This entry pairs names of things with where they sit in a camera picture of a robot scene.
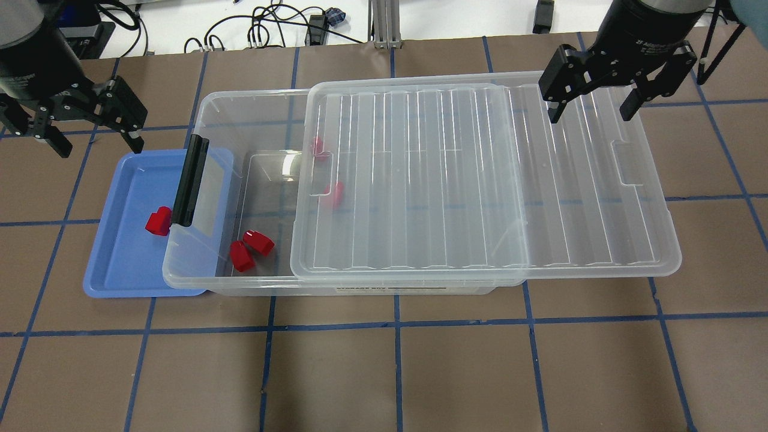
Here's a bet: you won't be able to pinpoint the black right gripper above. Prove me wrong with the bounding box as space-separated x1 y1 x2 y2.
538 1 711 125

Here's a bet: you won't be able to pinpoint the clear plastic storage box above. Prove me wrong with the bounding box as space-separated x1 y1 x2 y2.
194 85 529 297

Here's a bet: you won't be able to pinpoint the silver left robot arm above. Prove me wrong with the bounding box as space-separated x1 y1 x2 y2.
1 1 148 158

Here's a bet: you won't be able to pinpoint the black cables on desk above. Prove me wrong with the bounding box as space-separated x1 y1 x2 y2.
183 0 367 53

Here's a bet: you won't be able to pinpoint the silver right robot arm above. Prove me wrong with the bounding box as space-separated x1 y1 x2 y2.
538 1 766 124

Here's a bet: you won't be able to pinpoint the black device on desk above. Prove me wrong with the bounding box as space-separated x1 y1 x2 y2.
532 0 555 34

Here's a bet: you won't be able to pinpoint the blue plastic tray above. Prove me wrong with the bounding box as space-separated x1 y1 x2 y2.
83 149 241 298

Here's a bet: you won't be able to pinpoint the clear plastic box lid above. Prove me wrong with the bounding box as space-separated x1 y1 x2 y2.
290 71 682 286

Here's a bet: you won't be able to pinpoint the black box latch handle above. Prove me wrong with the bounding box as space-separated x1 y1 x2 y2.
171 134 209 227

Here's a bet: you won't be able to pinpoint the red block in tray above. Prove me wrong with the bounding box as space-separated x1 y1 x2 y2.
145 206 172 237

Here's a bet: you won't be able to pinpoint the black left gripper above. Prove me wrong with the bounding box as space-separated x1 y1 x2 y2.
2 24 148 158

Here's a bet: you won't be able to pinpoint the aluminium extrusion post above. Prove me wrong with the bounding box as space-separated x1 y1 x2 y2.
368 0 403 50

